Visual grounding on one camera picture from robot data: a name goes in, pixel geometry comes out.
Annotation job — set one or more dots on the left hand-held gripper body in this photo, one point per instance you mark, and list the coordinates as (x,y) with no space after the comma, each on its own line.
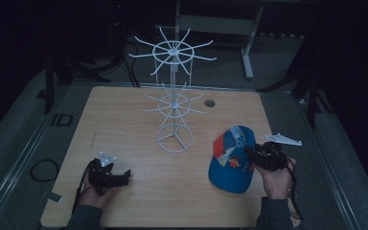
(103,179)

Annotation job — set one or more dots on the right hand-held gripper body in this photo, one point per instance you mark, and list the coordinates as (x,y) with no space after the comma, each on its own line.
(270,158)

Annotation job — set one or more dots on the blue and red cap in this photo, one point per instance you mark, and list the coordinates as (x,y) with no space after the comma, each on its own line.
(231,166)

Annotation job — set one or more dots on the person's left hand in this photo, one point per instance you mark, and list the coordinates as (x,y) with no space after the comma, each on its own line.
(96,196)

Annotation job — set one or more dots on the person's right hand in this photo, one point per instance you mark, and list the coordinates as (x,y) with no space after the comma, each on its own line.
(276,183)

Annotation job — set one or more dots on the round grey table grommet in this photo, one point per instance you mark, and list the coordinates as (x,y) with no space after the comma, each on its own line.
(210,103)

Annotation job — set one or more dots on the black tripod stand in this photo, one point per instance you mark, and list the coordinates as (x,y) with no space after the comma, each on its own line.
(313,96)
(49,86)

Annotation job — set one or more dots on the black rectangular floor bracket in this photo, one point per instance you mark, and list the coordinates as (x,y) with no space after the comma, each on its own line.
(62,119)

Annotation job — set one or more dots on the white metal desk frame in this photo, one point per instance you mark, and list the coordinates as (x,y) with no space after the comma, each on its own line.
(247,48)

